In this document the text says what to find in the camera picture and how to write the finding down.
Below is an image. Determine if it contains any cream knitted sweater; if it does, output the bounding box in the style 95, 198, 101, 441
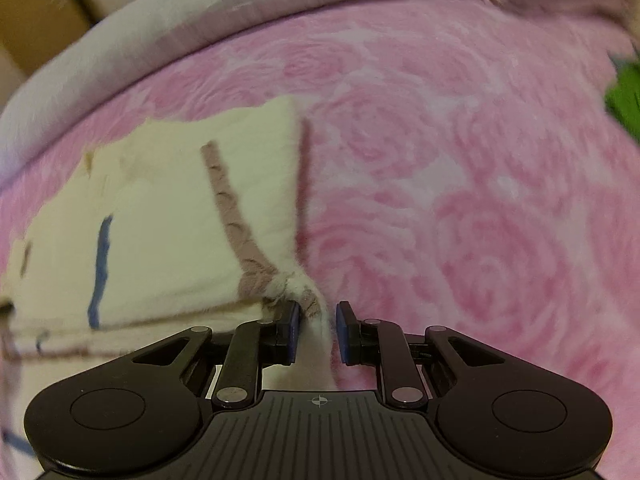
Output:
1, 96, 334, 455

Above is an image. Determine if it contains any pink rose bed blanket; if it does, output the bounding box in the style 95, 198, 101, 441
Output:
0, 0, 640, 411

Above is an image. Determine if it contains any grey striped duvet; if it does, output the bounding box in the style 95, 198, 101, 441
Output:
1, 0, 345, 182

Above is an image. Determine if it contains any green knitted sweater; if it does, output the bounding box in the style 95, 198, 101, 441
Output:
604, 62, 640, 142

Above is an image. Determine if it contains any brown wooden door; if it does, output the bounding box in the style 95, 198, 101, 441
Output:
1, 0, 92, 75

